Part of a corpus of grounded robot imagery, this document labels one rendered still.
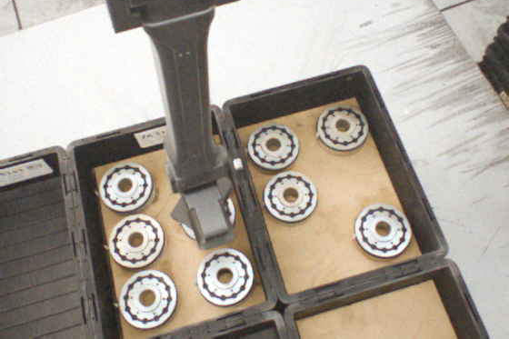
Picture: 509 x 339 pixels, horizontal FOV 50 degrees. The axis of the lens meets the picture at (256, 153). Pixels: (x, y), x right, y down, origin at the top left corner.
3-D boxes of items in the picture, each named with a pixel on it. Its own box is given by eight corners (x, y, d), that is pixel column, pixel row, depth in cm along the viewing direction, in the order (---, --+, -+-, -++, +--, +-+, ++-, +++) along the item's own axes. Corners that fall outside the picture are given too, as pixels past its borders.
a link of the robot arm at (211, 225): (221, 139, 76) (162, 158, 74) (251, 213, 72) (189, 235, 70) (220, 170, 86) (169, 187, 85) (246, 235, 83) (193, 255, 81)
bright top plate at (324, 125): (309, 114, 110) (309, 113, 109) (354, 99, 111) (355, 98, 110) (328, 156, 106) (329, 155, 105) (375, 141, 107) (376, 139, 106)
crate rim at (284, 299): (220, 107, 105) (219, 101, 103) (364, 68, 108) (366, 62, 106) (280, 309, 89) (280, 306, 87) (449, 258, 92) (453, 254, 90)
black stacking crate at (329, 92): (225, 130, 114) (220, 103, 104) (357, 94, 117) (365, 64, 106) (280, 315, 98) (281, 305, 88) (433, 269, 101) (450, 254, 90)
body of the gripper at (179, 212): (234, 185, 93) (232, 171, 86) (204, 236, 89) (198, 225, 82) (202, 168, 94) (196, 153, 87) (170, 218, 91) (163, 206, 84)
